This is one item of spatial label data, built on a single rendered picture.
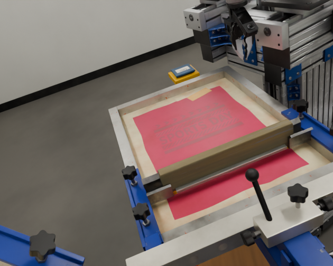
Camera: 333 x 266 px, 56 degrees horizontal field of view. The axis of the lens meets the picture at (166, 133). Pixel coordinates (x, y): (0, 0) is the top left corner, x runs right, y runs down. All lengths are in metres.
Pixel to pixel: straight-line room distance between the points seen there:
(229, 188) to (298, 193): 0.30
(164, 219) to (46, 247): 0.40
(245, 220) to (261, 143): 0.28
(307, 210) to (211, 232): 0.20
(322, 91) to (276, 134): 0.98
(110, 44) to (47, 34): 0.81
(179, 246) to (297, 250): 0.24
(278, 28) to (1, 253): 1.04
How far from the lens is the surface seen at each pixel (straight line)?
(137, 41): 4.57
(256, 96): 1.24
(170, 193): 0.89
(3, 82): 4.71
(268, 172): 0.95
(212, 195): 0.90
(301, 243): 0.70
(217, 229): 0.72
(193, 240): 0.71
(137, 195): 0.91
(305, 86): 1.75
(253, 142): 0.91
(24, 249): 0.64
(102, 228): 2.29
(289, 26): 1.23
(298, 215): 0.69
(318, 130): 1.02
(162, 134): 1.18
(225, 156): 0.89
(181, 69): 1.62
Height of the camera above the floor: 1.61
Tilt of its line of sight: 34 degrees down
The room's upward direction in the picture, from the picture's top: 17 degrees counter-clockwise
